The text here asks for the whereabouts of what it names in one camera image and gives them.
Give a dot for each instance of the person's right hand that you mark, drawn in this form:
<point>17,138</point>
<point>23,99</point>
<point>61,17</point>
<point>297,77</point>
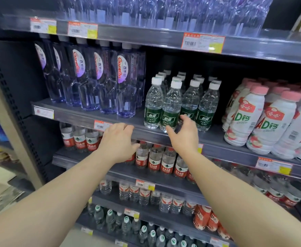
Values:
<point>187,141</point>

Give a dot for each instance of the row of green label bottles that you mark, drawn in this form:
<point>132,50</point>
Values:
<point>207,108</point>

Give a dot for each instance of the row of small red bottles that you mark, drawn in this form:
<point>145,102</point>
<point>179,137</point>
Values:
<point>204,218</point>

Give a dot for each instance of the row of blue tinted bottles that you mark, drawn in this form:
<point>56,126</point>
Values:
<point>88,82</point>
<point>166,10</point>

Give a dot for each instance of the row of dark white-capped bottles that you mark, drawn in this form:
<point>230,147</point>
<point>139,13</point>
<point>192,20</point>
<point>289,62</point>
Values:
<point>124,226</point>

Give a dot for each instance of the person's left hand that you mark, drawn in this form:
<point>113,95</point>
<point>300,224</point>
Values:
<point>117,144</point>

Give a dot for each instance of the row of clear plastic bottles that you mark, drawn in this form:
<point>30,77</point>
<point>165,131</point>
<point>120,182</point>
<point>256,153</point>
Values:
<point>144,195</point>

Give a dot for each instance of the green label water bottle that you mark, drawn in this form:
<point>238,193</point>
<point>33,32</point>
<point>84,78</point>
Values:
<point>171,108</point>
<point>153,108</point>

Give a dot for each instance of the person's right forearm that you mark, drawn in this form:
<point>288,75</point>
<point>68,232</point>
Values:
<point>251,203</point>

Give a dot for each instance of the row of pink-capped white bottles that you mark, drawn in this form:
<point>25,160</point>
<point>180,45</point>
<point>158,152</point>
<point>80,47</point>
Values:
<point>269,126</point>

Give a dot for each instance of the row of red label bottles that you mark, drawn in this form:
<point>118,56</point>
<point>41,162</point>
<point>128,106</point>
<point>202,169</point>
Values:
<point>154,159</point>

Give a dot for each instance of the person's left forearm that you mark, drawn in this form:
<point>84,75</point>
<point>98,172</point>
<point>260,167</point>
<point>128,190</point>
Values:
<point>44,203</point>

